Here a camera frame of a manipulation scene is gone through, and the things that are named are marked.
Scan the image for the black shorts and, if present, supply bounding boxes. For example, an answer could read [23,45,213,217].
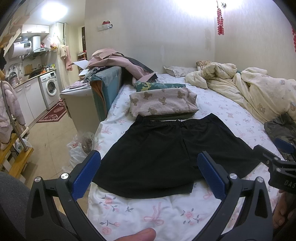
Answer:
[93,114,259,199]

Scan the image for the right hand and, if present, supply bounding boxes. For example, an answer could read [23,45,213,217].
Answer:
[273,190,295,229]

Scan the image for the left hand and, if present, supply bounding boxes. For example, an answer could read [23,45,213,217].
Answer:
[115,228,156,241]

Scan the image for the camouflage garment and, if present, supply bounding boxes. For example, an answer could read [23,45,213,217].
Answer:
[264,112,296,160]

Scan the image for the cream bear print duvet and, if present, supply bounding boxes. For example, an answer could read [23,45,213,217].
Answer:
[185,62,295,123]

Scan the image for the wooden yellow rack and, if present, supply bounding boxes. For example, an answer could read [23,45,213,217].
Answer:
[1,133,34,183]

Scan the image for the white plastic bag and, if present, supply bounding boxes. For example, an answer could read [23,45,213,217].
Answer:
[62,132,94,173]

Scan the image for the floral white bed sheet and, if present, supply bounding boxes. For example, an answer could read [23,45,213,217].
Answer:
[87,84,278,240]

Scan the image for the red floor rug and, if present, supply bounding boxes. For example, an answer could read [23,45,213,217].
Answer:
[37,100,67,123]

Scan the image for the pink puffy jacket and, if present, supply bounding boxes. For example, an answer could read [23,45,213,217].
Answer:
[0,81,26,145]

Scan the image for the folded bear print blanket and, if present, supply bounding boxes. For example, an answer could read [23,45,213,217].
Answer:
[129,87,198,117]

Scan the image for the white kitchen cabinet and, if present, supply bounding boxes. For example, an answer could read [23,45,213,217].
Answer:
[14,78,46,126]

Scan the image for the floral pillow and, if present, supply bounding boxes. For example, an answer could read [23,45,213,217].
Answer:
[164,66,197,78]

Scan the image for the white washing machine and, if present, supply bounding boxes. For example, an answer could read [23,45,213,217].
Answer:
[38,70,60,110]

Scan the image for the folded green patterned cloth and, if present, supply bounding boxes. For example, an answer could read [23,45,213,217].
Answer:
[135,81,186,92]

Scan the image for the pink clothes pile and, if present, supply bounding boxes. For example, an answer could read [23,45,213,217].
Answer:
[87,48,158,86]

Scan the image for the white water heater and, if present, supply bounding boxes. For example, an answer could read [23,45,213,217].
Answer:
[9,41,32,59]

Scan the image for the red wall decoration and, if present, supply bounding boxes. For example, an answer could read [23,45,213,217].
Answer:
[216,1,226,36]

